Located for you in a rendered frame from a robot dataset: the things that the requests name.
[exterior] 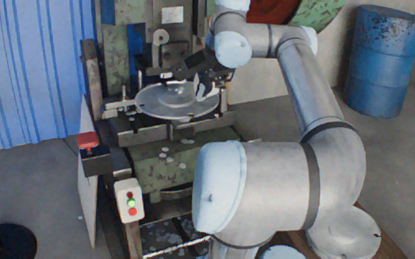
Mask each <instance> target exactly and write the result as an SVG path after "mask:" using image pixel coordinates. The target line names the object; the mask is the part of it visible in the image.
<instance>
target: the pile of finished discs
mask: <svg viewBox="0 0 415 259"><path fill-rule="evenodd" d="M380 233H381V230H380V229H379V226H378V224H377V223H376V222H375V220H374V219H372V217H371V216H369V214H367V213H366V212H365V211H363V210H360V209H358V208H356V207H354V206H351V208H350V209H349V211H348V212H347V213H346V214H345V215H344V216H342V217H341V218H340V219H339V220H338V221H336V222H334V223H332V224H330V225H328V226H327V227H324V228H320V229H306V230H305V235H306V240H307V242H308V245H309V247H311V246H312V247H311V249H312V250H313V252H315V253H316V255H318V256H319V257H321V258H322V259H372V258H373V257H374V256H375V254H376V252H377V250H378V248H379V247H380V244H381V237H379V236H381V235H380Z"/></svg>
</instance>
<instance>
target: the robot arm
mask: <svg viewBox="0 0 415 259"><path fill-rule="evenodd" d="M249 3H250V0H216V5H215V7H214V11H213V14H212V20H210V23H209V26H208V31H207V36H206V42H205V45H204V46H205V48H202V49H201V51H199V52H196V53H194V54H193V55H191V56H189V57H186V58H185V59H183V60H181V61H178V62H177V63H176V64H174V65H172V67H171V71H172V73H173V75H174V77H175V78H176V80H177V81H178V82H180V81H182V80H185V79H187V78H189V77H190V76H192V75H193V76H194V96H195V97H196V99H197V101H198V102H201V101H203V100H204V99H205V98H208V96H210V95H213V94H216V93H218V91H219V89H216V88H214V86H215V83H214V82H219V81H224V83H226V82H231V80H232V77H233V75H234V73H235V71H236V69H235V68H236V67H239V66H243V65H244V64H246V63H247V62H248V61H249V59H250V57H258V58H266V59H277V61H278V62H279V66H280V70H281V74H282V77H283V80H285V85H286V88H287V92H288V94H289V97H290V102H291V106H292V109H293V112H294V117H295V120H296V123H297V126H298V129H299V135H300V138H301V139H300V140H299V142H298V143H297V142H242V143H239V141H237V140H227V141H226V142H225V143H208V144H206V145H205V146H203V147H202V149H201V150H200V152H198V157H197V161H196V165H195V171H194V184H193V194H192V221H193V225H194V227H195V229H196V230H198V231H201V232H205V233H207V234H209V235H210V237H209V247H208V254H207V255H206V256H202V257H197V258H196V259H306V258H305V257H304V256H303V254H301V253H299V252H298V251H297V250H296V249H293V248H290V247H288V246H285V245H283V246H274V247H270V248H268V249H267V250H266V251H265V252H264V253H263V254H262V255H261V256H255V255H256V253H257V250H258V248H259V247H261V246H262V245H264V244H266V243H267V242H268V241H269V240H271V239H272V237H273V236H274V235H275V233H276V231H278V230H297V229H320V228H324V227H327V226H328V225H330V224H332V223H334V222H336V221H338V220H339V219H340V218H341V217H342V216H344V215H345V214H346V213H347V212H348V211H349V209H350V208H351V206H352V205H353V204H354V203H355V201H356V200H357V198H358V195H359V194H360V192H361V189H362V186H363V181H364V177H365V170H366V156H365V152H364V146H363V143H362V141H361V139H360V137H359V135H358V131H357V130H356V128H355V127H354V126H353V125H351V124H350V123H349V122H347V121H345V119H344V117H343V115H342V113H341V111H340V108H339V106H338V104H337V101H336V100H335V97H334V95H333V93H332V92H331V88H330V86H329V84H328V83H327V81H326V77H325V76H324V74H323V72H322V69H321V67H320V65H319V63H318V61H317V59H316V54H317V34H316V32H315V30H314V29H313V28H311V27H303V26H301V25H276V24H249V23H247V21H246V12H247V10H248V9H249ZM229 67H232V68H229ZM229 73H232V76H231V77H230V79H227V77H229Z"/></svg>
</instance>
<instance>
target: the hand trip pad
mask: <svg viewBox="0 0 415 259"><path fill-rule="evenodd" d="M76 138H77V142H78V146H79V147H80V148H86V150H87V151H90V150H91V147H92V146H95V145H97V144H98V139H97V136H96V133H95V132H93V131H88V132H84V133H80V134H77V137H76Z"/></svg>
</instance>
